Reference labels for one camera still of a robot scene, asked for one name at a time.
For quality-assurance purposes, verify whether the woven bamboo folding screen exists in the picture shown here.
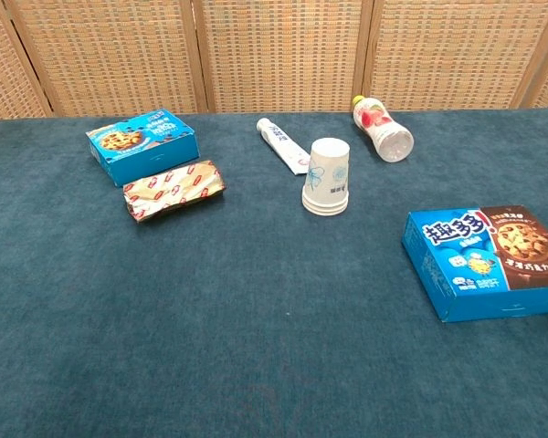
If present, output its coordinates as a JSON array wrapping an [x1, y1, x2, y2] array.
[[0, 0, 548, 123]]

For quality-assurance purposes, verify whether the blue table carpet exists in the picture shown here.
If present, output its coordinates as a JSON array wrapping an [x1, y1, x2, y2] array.
[[0, 108, 548, 438]]

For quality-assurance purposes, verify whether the peach drink bottle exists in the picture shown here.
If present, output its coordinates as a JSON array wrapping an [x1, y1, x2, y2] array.
[[352, 94, 415, 163]]

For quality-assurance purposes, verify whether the small blue cookie box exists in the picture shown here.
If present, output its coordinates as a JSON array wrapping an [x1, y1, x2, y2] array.
[[85, 108, 200, 188]]

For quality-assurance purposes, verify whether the white toothpaste tube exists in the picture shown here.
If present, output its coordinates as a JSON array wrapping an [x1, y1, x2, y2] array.
[[256, 117, 312, 176]]

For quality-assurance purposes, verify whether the blue and brown cookie box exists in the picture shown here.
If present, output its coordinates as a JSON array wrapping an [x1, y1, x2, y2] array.
[[401, 204, 548, 324]]

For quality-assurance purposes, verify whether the red white snack packet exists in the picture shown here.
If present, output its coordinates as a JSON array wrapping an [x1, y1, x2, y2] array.
[[121, 159, 227, 224]]

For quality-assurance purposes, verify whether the white paper cup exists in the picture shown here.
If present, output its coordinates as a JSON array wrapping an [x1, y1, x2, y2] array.
[[302, 203, 350, 218], [302, 138, 351, 205], [301, 194, 351, 212]]

